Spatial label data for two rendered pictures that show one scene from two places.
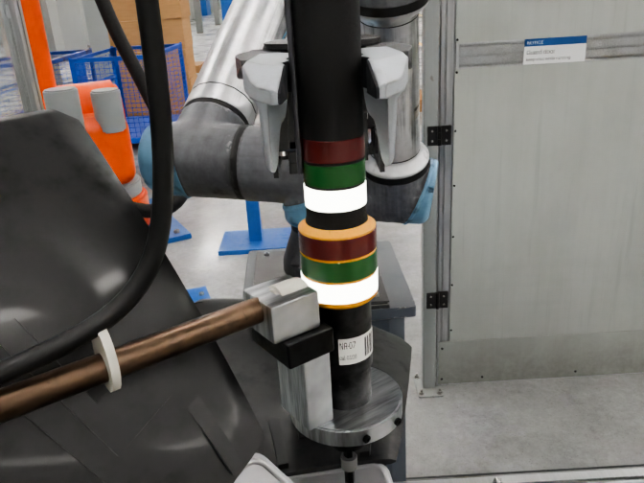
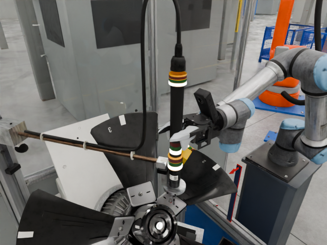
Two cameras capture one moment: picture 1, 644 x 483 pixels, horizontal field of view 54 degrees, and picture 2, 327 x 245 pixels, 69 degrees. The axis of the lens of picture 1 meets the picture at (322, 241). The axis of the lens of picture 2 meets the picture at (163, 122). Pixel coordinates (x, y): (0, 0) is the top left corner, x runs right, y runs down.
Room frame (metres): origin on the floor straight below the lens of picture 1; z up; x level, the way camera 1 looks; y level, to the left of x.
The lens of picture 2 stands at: (-0.04, -0.42, 1.81)
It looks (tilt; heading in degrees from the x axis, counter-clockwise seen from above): 29 degrees down; 52
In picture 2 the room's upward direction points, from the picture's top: straight up
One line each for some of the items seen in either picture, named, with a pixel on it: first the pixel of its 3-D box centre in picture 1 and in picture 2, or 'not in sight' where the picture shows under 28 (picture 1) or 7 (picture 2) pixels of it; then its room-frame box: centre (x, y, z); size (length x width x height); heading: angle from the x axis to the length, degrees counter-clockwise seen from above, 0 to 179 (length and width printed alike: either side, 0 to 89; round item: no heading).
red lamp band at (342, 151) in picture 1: (333, 145); (175, 142); (0.33, -0.01, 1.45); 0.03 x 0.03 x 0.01
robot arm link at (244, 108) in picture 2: not in sight; (237, 112); (0.60, -0.01, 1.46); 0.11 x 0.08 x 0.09; 0
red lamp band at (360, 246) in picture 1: (337, 236); (175, 157); (0.33, -0.01, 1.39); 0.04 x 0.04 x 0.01
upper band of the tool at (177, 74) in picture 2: not in sight; (177, 78); (0.33, -0.01, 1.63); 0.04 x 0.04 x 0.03
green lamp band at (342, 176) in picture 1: (333, 169); (175, 146); (0.33, -0.01, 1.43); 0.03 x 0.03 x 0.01
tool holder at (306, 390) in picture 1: (330, 349); (171, 174); (0.32, 0.00, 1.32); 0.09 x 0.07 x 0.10; 125
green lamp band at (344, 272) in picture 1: (338, 257); (175, 160); (0.33, -0.01, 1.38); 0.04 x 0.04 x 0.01
